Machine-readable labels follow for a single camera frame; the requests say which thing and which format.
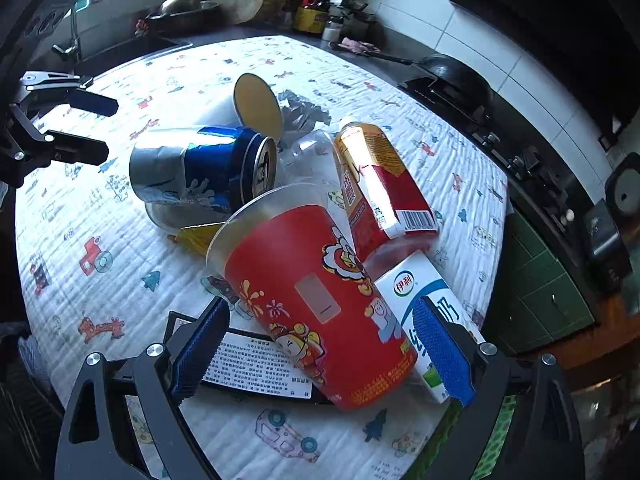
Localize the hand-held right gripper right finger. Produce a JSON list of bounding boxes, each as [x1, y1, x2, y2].
[[407, 295, 586, 480]]

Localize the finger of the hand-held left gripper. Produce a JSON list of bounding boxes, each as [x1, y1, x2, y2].
[[10, 105, 110, 166], [20, 71, 120, 117]]

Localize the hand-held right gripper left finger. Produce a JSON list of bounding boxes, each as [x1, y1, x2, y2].
[[55, 296, 232, 480]]

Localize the white and blue milk carton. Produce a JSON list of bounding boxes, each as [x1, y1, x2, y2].
[[374, 249, 487, 405]]

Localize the red printed paper cup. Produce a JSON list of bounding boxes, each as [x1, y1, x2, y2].
[[206, 183, 418, 413]]

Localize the metal sink faucet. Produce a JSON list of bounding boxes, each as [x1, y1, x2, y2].
[[52, 7, 83, 61]]

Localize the black flat box white label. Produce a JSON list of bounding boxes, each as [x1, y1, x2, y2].
[[164, 311, 341, 406]]

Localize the printed white table cloth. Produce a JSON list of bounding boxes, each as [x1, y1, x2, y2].
[[15, 35, 510, 480]]

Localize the yellow wrapper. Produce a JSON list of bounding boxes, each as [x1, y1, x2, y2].
[[167, 221, 231, 256]]

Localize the green kitchen cabinet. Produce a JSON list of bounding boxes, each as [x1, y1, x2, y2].
[[492, 200, 598, 356]]

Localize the blue and silver drink can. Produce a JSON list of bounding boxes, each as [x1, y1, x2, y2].
[[129, 126, 278, 231]]

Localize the dark cooking pot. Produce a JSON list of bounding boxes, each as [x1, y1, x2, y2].
[[145, 0, 221, 36]]

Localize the white paper cup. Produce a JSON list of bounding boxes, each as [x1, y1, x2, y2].
[[200, 73, 284, 145]]

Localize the dark knitted cloth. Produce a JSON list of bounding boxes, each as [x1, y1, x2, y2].
[[0, 320, 66, 480]]

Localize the yellow and red drink carton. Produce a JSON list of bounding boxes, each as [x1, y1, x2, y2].
[[332, 121, 441, 241]]

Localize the black rice cooker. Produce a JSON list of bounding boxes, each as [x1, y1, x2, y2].
[[582, 152, 640, 296]]

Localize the grey crumpled wrapper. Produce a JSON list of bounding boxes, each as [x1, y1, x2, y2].
[[275, 89, 332, 133]]

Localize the black gas stove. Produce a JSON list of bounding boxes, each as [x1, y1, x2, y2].
[[400, 77, 576, 221]]

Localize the pink cloth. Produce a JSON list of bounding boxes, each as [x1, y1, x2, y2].
[[340, 37, 381, 55]]

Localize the black wok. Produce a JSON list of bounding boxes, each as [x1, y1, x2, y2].
[[372, 52, 493, 106]]

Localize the black range hood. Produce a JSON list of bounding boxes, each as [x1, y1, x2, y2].
[[447, 0, 640, 136]]

